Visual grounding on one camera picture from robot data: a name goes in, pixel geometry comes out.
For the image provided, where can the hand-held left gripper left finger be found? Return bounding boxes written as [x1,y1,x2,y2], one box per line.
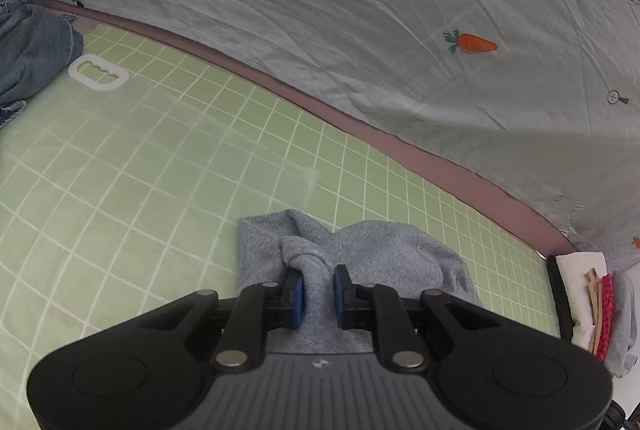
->
[126,270,305,371]

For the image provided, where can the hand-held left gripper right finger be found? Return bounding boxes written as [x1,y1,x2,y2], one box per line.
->
[333,264,507,374]

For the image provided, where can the grey zip hoodie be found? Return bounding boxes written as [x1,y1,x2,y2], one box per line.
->
[237,209,483,356]

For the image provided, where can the stack of folded clothes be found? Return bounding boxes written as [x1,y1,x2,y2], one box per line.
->
[555,252,608,351]

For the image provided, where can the pink cloth strip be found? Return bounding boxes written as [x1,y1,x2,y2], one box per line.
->
[47,0,576,258]

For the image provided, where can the green grid mat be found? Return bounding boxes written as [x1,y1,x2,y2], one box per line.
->
[0,22,561,430]

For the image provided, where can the folded black garment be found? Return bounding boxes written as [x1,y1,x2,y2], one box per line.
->
[546,255,574,342]

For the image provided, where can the folded beige garment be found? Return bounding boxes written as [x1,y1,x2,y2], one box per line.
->
[584,269,604,354]

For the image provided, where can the folded red checked garment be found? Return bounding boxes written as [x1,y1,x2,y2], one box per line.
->
[594,275,617,361]

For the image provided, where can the folded grey garment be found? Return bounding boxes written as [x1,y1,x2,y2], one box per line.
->
[605,272,639,379]

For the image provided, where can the grey carrot print sheet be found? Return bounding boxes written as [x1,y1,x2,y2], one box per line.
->
[10,0,640,271]

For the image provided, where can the white board panel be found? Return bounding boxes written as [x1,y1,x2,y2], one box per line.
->
[609,360,640,411]

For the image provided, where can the blue denim jeans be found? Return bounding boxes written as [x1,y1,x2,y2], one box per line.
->
[0,0,85,111]

